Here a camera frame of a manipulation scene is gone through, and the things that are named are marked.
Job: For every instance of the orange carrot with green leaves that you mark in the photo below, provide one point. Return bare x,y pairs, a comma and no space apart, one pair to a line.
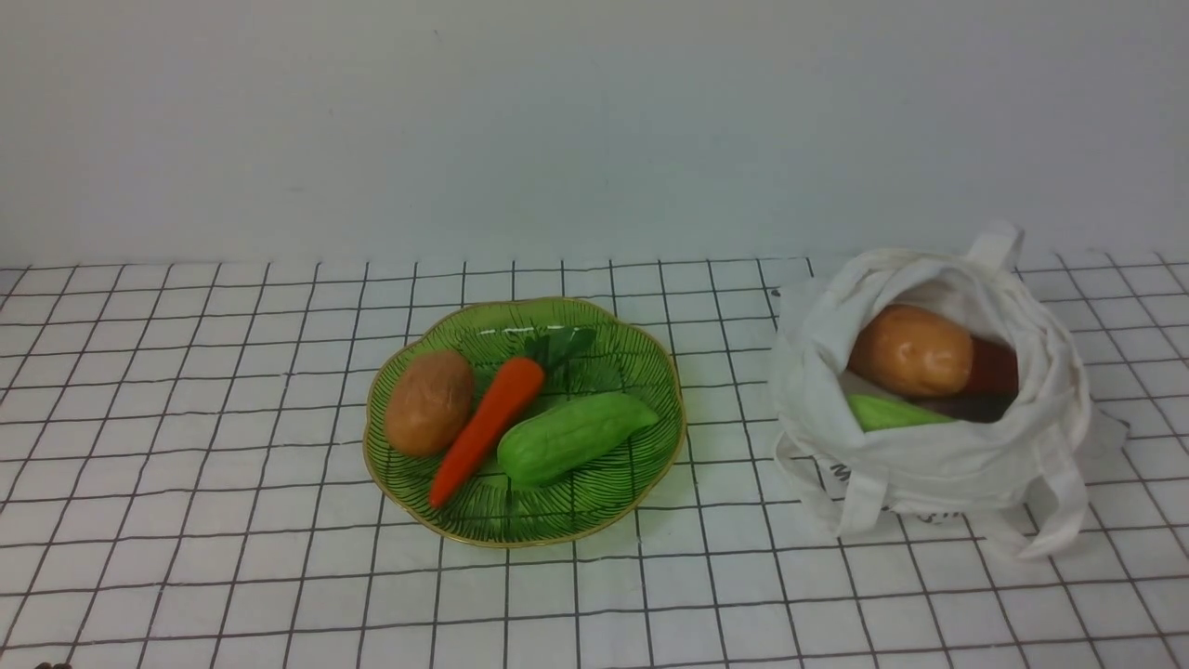
514,387

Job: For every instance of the white cloth bag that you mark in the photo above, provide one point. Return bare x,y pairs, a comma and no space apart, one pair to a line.
1017,480

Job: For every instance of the brown potato on plate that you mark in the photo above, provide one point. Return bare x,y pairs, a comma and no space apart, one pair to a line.
430,404

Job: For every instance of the green gourd in bag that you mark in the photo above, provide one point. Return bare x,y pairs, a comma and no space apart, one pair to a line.
878,413

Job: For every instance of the green gourd on plate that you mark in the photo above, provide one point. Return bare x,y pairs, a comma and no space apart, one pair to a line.
547,446

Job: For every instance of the large potato in bag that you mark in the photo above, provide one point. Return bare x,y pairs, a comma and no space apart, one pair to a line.
914,353

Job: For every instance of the dark red vegetable in bag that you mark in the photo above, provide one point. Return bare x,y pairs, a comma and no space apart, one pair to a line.
991,387

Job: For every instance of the green glass leaf plate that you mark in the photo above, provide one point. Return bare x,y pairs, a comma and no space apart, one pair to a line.
489,509

